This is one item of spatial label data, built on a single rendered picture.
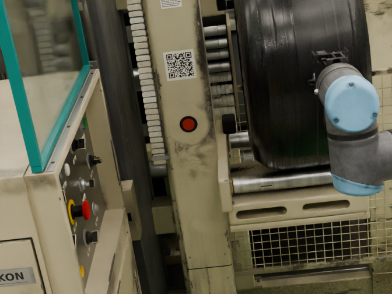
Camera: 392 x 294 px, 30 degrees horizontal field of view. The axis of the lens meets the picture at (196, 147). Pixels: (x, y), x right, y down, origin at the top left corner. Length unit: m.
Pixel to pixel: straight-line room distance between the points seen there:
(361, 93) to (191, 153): 0.74
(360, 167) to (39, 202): 0.56
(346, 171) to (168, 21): 0.67
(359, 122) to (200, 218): 0.82
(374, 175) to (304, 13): 0.48
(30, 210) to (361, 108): 0.59
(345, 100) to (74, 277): 0.57
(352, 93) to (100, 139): 0.73
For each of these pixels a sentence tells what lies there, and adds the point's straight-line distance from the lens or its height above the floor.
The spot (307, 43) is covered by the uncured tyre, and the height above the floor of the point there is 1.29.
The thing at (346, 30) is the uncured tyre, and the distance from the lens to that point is 1.66.
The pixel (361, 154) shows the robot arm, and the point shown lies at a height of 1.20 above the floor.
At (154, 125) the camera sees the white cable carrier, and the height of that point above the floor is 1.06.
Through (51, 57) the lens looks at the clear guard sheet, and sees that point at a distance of 1.42.
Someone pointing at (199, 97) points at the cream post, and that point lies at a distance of 1.85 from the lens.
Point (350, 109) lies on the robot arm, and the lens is 1.28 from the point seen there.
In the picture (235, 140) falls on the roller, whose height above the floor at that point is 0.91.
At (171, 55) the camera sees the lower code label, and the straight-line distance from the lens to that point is 1.82.
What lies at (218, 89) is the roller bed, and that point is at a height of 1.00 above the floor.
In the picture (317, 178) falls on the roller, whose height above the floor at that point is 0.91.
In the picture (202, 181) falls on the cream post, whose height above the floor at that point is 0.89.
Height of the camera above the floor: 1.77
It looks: 24 degrees down
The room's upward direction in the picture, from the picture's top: 8 degrees counter-clockwise
